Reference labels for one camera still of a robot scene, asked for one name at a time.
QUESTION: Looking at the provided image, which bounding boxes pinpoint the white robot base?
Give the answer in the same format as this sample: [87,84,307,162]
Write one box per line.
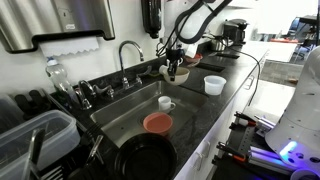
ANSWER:
[265,46,320,175]

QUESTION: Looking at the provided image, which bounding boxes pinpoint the clear plastic storage bin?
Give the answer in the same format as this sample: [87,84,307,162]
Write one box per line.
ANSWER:
[0,109,82,180]

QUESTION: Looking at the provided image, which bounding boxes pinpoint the steel paper towel dispenser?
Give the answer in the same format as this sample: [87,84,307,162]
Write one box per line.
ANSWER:
[0,0,115,54]

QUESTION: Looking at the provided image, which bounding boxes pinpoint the cream white bowl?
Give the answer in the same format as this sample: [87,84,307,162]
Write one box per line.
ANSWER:
[159,65,190,85]

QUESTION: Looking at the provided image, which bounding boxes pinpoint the white mug in sink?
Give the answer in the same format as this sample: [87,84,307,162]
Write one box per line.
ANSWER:
[158,96,176,113]

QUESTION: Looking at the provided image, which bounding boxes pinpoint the chrome sink faucet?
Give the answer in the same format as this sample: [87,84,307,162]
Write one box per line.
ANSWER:
[118,40,153,91]

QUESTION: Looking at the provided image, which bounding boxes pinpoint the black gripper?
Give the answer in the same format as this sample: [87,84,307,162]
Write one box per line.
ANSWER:
[166,49,184,81]

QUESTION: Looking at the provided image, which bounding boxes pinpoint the translucent plastic cup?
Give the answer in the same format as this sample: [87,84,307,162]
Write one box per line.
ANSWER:
[204,75,226,95]

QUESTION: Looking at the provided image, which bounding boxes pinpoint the black dish rack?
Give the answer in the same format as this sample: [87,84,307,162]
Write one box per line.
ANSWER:
[0,89,111,180]

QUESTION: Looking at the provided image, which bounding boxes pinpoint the stainless steel sink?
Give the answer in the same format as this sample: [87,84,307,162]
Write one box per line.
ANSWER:
[91,81,208,147]

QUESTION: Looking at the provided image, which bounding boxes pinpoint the clear plastic bottle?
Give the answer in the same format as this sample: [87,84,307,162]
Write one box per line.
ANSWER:
[46,57,79,106]

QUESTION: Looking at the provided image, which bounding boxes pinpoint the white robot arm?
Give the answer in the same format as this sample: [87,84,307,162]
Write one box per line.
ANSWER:
[157,0,232,81]

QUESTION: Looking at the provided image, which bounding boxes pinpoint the orange plastic bowl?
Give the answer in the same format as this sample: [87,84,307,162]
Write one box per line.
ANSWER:
[143,112,173,136]

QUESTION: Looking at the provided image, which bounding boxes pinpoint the black coffee maker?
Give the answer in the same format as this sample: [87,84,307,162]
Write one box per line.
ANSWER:
[223,19,248,45]

